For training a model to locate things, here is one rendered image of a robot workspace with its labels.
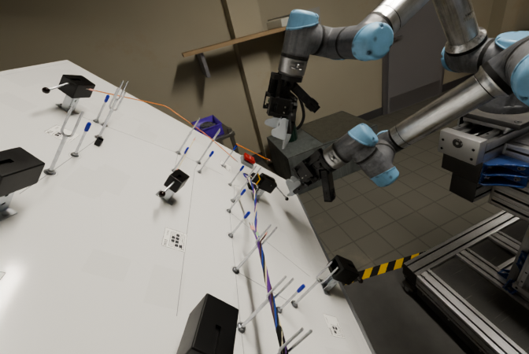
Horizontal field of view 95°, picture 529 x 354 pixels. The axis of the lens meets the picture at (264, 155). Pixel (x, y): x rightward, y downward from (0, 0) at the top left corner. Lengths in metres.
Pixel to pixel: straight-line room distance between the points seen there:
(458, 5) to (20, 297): 1.17
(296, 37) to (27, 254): 0.64
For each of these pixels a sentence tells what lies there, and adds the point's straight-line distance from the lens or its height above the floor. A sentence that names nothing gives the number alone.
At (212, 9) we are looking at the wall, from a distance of 2.86.
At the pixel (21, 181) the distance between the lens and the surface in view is 0.46.
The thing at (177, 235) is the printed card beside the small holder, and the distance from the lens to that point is 0.56.
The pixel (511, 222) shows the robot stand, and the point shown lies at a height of 0.23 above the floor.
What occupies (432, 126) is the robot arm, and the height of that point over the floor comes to 1.24.
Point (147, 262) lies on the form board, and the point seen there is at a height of 1.29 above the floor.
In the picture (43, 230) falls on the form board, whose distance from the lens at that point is 0.50.
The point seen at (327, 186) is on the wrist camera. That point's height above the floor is 1.10.
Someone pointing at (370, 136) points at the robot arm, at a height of 1.26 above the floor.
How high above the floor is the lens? 1.60
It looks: 28 degrees down
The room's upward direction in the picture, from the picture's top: 14 degrees counter-clockwise
